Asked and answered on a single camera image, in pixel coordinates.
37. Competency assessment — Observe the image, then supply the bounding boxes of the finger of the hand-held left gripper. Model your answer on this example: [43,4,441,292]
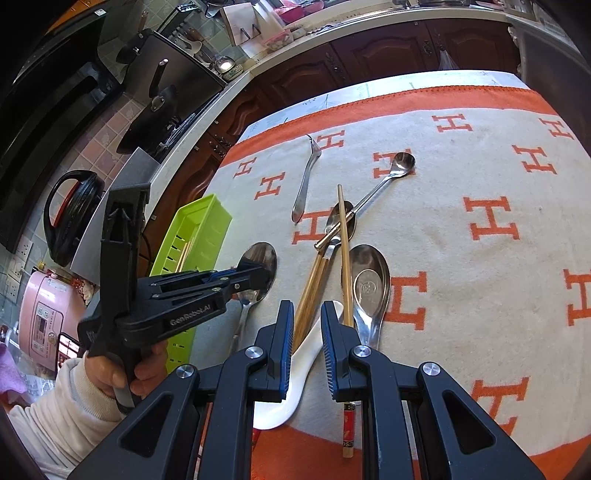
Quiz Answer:
[157,281,267,311]
[152,262,271,297]

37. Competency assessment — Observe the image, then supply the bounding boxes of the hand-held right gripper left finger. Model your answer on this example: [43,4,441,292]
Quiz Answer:
[69,300,296,480]

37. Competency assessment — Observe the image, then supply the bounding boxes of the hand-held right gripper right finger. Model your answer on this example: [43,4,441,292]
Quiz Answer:
[321,300,546,480]

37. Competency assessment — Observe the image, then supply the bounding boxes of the white ceramic spoon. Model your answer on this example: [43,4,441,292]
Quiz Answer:
[253,300,345,430]

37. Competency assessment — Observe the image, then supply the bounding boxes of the large round steel spoon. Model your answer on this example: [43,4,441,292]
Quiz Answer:
[228,242,279,354]

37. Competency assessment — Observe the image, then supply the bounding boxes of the green plastic utensil tray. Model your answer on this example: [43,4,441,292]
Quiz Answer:
[150,194,234,374]

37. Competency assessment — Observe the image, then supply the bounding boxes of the steel soup spoon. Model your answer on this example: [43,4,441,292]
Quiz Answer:
[341,244,392,352]

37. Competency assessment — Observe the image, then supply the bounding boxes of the wooden chopsticks pair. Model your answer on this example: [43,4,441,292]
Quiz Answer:
[300,200,358,347]

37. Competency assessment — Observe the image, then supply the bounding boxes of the small metal fork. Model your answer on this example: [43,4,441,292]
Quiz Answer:
[291,134,322,224]

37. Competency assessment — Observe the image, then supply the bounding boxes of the small long-handled steel spoon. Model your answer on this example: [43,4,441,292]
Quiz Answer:
[315,151,417,252]

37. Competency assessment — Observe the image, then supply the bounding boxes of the person's left forearm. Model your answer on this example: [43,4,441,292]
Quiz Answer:
[7,357,127,478]

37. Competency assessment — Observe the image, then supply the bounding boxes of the person's left hand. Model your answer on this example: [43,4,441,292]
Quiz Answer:
[85,344,169,400]

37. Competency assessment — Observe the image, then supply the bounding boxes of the pink rice cooker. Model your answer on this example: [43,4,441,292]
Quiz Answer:
[18,271,90,370]

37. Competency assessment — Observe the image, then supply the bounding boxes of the smartphone with lit screen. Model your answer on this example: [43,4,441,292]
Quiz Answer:
[56,332,81,370]

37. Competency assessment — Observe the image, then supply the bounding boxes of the black wok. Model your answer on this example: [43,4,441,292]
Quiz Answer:
[115,106,185,155]

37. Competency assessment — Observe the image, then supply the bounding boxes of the gas stove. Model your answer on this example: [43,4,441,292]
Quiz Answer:
[154,111,204,160]

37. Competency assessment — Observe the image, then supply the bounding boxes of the purple cloth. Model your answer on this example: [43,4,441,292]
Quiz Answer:
[0,342,28,407]

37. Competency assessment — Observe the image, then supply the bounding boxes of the black frying pan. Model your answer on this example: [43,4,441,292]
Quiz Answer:
[148,58,178,114]

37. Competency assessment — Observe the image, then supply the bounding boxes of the black range hood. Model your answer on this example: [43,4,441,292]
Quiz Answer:
[0,14,125,252]

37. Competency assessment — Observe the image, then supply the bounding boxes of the stainless steel splash panel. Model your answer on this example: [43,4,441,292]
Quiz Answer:
[124,30,227,153]

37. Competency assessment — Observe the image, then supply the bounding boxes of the orange and cream printed blanket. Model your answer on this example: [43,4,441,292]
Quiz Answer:
[185,69,591,480]

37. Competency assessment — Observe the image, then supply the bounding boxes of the small patterned teapot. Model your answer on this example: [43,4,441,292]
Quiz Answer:
[215,54,243,80]

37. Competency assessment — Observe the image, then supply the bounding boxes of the white kitchen countertop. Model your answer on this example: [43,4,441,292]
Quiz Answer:
[148,9,522,185]

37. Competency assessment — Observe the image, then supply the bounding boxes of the pink food container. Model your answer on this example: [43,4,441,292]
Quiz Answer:
[263,30,294,51]

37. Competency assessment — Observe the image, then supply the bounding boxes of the wooden cutting board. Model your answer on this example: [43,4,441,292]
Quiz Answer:
[221,2,264,47]

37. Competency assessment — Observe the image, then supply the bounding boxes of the dark wooden kitchen cabinets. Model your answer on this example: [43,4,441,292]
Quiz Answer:
[139,18,522,278]

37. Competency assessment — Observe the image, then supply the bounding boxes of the pink bowl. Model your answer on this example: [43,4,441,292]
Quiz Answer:
[274,0,326,14]

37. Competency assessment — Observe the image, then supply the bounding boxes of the stainless steel floor cabinet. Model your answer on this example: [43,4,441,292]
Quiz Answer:
[505,14,591,153]

